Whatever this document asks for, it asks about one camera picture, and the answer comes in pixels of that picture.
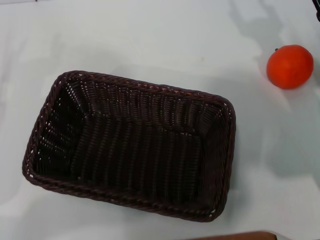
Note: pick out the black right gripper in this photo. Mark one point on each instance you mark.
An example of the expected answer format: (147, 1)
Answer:
(317, 2)

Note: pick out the orange fruit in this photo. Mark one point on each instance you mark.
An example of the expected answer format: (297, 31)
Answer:
(290, 67)

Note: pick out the dark brown woven basket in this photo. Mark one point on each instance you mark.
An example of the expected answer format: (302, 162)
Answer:
(140, 155)

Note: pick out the brown board edge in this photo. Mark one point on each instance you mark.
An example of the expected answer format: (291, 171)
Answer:
(232, 237)

